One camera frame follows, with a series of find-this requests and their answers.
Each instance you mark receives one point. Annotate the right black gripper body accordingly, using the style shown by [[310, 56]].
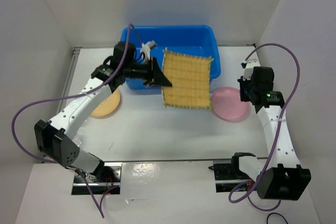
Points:
[[245, 88]]

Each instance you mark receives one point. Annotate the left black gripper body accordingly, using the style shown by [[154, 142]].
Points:
[[144, 71]]

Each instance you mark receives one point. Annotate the pink plastic plate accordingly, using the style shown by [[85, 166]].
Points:
[[227, 105]]

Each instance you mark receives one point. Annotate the bamboo woven mat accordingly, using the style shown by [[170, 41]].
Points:
[[190, 79]]

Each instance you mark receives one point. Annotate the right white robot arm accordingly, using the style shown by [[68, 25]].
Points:
[[281, 177]]

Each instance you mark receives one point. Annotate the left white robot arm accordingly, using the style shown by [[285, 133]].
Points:
[[55, 137]]

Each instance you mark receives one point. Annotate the blue plastic bin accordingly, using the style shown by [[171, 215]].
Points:
[[195, 40]]

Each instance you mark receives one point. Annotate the orange plastic plate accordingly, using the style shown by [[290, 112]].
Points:
[[107, 106]]

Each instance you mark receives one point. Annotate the clear plastic cup near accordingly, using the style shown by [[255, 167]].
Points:
[[78, 139]]

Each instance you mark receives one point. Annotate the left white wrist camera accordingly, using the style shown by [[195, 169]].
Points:
[[146, 49]]

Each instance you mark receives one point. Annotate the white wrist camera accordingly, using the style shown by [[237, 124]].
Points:
[[146, 49], [248, 67]]

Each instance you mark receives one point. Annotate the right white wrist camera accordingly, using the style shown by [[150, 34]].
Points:
[[248, 67]]

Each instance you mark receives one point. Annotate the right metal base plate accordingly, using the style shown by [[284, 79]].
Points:
[[225, 177]]

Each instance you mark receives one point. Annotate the metal base plate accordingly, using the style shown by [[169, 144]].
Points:
[[108, 183], [225, 177]]

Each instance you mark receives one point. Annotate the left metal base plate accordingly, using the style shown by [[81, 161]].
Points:
[[108, 183]]

